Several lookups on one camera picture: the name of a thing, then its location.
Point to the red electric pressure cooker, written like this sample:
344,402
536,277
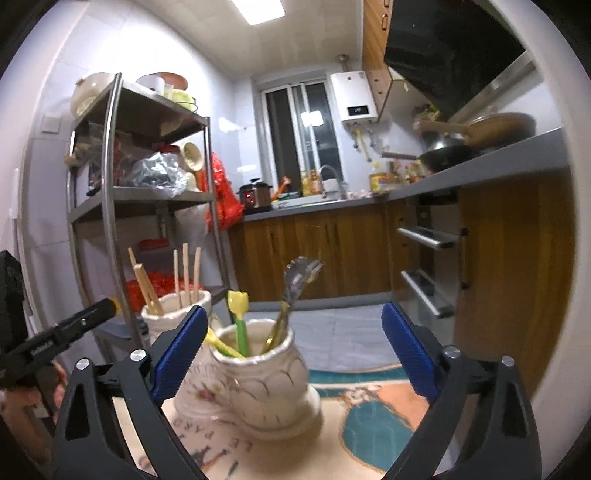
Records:
254,196

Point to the wooden kitchen cabinet with countertop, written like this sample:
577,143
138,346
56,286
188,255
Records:
332,249

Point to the black wok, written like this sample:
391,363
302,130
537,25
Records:
445,157

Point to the grey floor mat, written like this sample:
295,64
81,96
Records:
341,337

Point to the hanging red plastic bag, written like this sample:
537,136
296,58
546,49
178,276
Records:
224,198

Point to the cream ceramic pot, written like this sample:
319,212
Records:
90,92

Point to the orange kitchen tool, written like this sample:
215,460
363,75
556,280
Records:
284,184

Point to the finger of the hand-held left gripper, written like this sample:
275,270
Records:
41,350
83,318

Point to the yellow cooking oil bottle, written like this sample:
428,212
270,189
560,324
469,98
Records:
379,180

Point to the kitchen window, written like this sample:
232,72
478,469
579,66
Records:
300,138

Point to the white floral ceramic utensil holder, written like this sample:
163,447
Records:
258,387

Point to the beige frying pan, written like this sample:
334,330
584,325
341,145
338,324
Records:
494,129

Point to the white wall switch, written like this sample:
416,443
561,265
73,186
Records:
51,124

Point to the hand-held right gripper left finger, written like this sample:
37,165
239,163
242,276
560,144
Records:
178,355

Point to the silver plastic bag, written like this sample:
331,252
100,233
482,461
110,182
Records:
159,173

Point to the ceiling light panel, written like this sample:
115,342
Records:
258,11

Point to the white wall water heater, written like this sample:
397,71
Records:
355,97

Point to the red-lidded plastic container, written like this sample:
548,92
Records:
152,244

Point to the group of condiment bottles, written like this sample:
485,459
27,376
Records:
310,182

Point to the cream plastic scoop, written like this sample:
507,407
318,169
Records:
194,157

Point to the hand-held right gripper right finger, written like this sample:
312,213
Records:
408,350

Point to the printed beige teal tablecloth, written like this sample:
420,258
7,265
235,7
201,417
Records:
369,406

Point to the steel shelf rack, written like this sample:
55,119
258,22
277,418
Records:
111,203

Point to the crumpled red plastic bag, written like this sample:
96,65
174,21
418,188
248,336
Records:
157,284

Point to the wooden wall cabinet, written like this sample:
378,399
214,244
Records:
376,55

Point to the silver pasta server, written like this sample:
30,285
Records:
298,277

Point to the green tulip-headed plastic utensil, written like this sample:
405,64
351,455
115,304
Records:
240,318

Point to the stack of brown white bowls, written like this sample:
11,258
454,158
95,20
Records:
161,82

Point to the yellow shovel-headed plastic utensil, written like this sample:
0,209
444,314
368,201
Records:
224,348

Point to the black range hood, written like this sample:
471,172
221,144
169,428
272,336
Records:
452,50

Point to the stack of green yellow bowls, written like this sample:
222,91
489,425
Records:
184,99

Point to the person's left hand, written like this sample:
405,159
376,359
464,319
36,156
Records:
27,399

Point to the chrome kitchen faucet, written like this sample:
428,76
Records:
330,177

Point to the small yellow item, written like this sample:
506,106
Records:
115,306

